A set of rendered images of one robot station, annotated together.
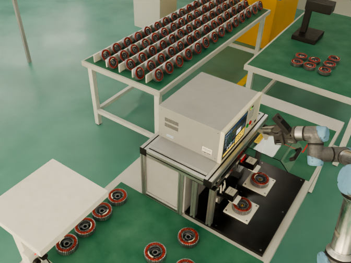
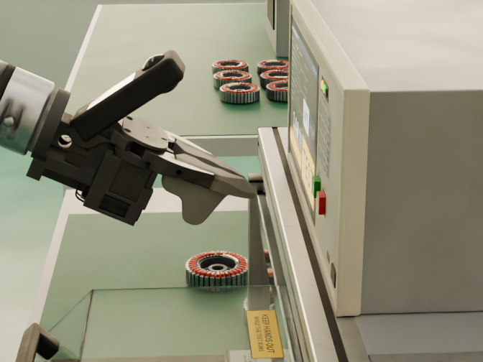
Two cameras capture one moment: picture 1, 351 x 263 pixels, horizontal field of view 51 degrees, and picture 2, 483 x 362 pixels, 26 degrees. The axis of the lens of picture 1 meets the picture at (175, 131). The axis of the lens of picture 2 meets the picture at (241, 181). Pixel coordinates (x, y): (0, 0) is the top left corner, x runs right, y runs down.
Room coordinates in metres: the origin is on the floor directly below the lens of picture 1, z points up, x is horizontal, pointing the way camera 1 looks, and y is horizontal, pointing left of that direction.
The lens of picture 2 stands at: (2.33, -1.02, 1.54)
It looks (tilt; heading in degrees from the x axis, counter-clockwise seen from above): 20 degrees down; 144
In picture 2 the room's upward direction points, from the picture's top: straight up
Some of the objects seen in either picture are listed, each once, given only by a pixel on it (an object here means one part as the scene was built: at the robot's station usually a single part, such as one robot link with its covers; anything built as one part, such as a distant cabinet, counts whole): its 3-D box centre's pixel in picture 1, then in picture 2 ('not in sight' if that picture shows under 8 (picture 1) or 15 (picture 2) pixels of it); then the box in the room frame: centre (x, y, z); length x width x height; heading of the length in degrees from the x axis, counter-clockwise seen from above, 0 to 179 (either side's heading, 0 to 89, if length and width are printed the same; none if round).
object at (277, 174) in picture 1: (247, 195); not in sight; (1.47, -0.44, 0.76); 0.64 x 0.47 x 0.02; 147
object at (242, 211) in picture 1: (242, 205); not in sight; (1.36, -0.38, 0.80); 0.11 x 0.11 x 0.04
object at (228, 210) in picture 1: (241, 208); not in sight; (1.36, -0.38, 0.78); 0.15 x 0.15 x 0.01; 57
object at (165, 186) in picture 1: (162, 183); not in sight; (1.41, 0.06, 0.91); 0.28 x 0.03 x 0.32; 57
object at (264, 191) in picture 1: (259, 182); not in sight; (1.56, -0.52, 0.78); 0.15 x 0.15 x 0.01; 57
